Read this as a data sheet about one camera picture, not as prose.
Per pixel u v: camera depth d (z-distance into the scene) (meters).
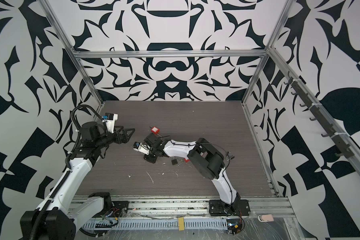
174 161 0.90
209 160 0.52
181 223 0.70
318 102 0.59
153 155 0.79
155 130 1.02
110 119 0.68
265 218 0.70
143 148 0.79
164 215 0.74
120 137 0.69
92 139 0.59
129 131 0.72
